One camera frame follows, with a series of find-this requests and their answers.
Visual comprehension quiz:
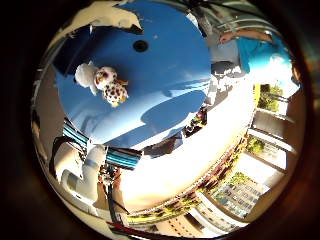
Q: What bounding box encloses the white brown-spotted plush toy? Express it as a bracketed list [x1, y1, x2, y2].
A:
[94, 65, 130, 108]

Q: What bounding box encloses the black device with coloured parts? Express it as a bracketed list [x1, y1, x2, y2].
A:
[183, 105, 209, 138]

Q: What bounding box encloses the white fluffy plush toy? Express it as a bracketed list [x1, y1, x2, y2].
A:
[74, 61, 100, 97]

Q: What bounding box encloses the person in teal shirt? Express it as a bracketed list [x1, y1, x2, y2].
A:
[233, 28, 301, 98]

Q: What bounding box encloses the red and black cable bundle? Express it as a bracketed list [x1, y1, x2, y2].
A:
[98, 164, 133, 228]

